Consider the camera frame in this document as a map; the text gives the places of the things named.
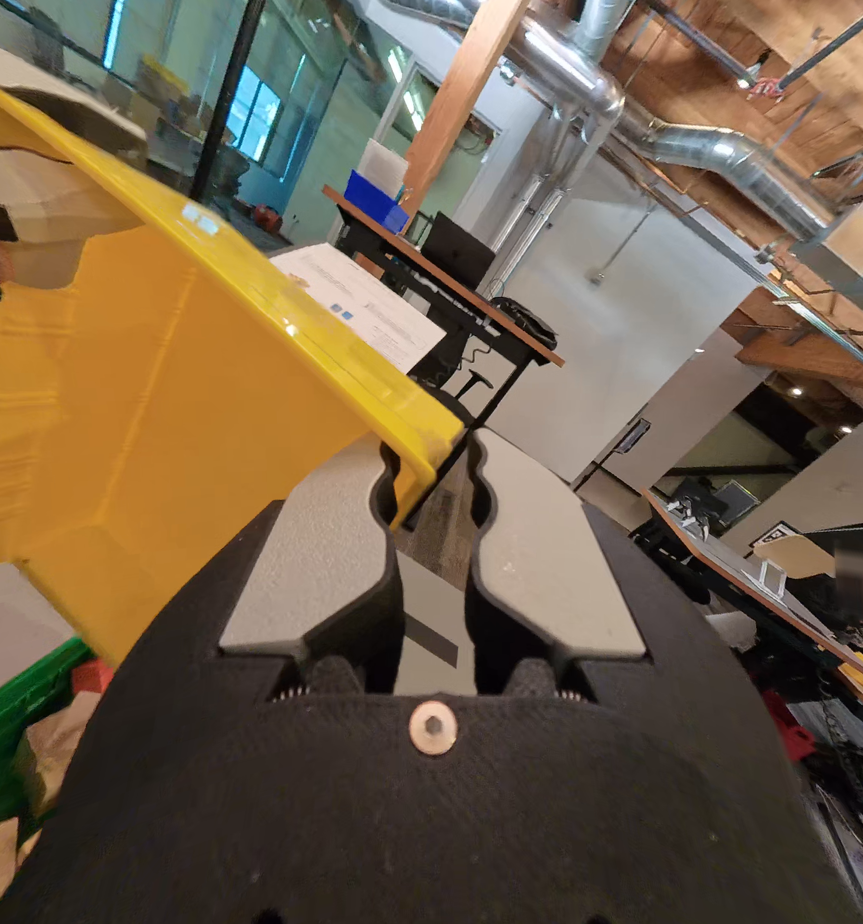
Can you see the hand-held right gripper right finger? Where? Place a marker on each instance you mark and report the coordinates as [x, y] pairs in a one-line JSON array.
[[554, 577]]

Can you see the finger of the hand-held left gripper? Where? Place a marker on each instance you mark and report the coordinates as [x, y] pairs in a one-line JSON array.
[[78, 108], [42, 209]]

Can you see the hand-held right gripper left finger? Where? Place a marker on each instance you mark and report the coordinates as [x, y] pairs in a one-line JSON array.
[[309, 570]]

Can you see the yellow plastic box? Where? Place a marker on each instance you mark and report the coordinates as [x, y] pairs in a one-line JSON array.
[[150, 447]]

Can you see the black pole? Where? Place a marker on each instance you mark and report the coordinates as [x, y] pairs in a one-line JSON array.
[[226, 108]]

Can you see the wooden desk with clutter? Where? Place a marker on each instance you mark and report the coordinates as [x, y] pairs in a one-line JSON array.
[[727, 559]]

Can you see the black stool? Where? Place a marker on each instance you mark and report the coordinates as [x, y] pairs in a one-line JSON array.
[[475, 379]]

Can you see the red container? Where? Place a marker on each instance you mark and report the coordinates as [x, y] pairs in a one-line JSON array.
[[267, 216]]

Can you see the black and white fiducial tag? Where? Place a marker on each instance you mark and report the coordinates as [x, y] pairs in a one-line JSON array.
[[778, 538]]

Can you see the white partition panel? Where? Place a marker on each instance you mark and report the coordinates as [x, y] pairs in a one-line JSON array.
[[619, 346]]

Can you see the black bag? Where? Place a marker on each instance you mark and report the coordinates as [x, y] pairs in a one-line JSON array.
[[525, 321]]

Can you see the white instruction sheet board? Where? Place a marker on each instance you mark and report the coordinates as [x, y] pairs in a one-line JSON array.
[[359, 303]]

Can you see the blue plastic bin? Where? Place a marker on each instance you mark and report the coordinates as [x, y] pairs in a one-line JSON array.
[[374, 202]]

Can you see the white foam sheet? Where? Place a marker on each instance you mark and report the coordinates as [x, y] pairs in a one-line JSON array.
[[384, 166]]

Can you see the black laptop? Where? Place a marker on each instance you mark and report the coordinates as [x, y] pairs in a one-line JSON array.
[[457, 252]]

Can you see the silver vertical pipes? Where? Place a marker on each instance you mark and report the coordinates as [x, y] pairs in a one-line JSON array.
[[529, 209]]

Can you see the wall-mounted tablet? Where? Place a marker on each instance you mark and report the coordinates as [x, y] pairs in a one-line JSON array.
[[633, 437]]

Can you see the wooden desk with black frame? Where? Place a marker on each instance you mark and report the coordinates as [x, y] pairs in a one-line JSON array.
[[363, 242]]

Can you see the wooden post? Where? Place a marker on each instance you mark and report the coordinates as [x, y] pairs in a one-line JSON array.
[[467, 86]]

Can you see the silver spiral ventilation duct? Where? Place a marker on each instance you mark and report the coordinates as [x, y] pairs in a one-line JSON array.
[[727, 155]]

